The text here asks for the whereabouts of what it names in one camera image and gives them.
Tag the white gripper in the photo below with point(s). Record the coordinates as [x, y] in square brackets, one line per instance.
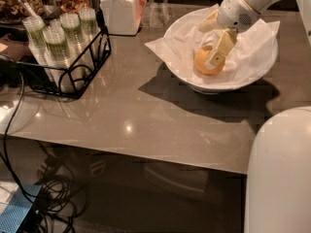
[235, 11]

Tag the orange fruit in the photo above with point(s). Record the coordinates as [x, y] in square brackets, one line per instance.
[200, 60]

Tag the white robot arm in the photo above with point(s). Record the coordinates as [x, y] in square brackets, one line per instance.
[278, 190]

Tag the white bowl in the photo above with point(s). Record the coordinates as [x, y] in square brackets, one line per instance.
[223, 84]

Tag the white paper liner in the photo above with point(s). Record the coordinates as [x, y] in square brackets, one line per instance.
[252, 52]

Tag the clear acrylic stand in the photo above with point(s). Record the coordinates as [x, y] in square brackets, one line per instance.
[158, 13]

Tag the white lidded jar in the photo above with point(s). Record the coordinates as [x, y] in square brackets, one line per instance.
[121, 16]

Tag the plastic cup stack right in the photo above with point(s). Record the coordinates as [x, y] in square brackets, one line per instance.
[88, 21]

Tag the plastic cup stack middle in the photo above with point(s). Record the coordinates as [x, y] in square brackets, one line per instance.
[70, 23]

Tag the snack dish back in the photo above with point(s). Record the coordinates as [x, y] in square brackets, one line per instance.
[72, 6]

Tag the plastic cup stack left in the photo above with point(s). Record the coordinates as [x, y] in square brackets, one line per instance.
[34, 28]

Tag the snack tray left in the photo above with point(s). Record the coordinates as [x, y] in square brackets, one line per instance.
[13, 11]

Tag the blue box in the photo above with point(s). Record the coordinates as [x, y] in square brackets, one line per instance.
[15, 204]

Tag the black wire basket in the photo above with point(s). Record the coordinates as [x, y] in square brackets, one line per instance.
[81, 72]

